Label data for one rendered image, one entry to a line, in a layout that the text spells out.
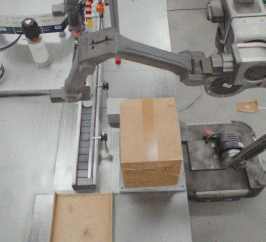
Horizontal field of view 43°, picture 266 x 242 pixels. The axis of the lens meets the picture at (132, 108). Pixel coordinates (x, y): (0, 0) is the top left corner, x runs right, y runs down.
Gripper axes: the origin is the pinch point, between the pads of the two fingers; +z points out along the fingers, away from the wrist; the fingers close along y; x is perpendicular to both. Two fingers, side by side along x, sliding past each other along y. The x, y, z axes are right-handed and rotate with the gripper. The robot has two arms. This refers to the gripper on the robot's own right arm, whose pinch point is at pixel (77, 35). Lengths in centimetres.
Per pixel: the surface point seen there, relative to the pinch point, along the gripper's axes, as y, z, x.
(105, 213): 92, 19, 15
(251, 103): -19, 99, 126
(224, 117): -8, 101, 102
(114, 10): -4.4, -12.8, 20.8
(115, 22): -4.3, -4.5, 21.1
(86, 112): 41.6, 14.0, 4.9
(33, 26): 8.3, -14.8, -19.2
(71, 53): 0.1, 13.5, -5.8
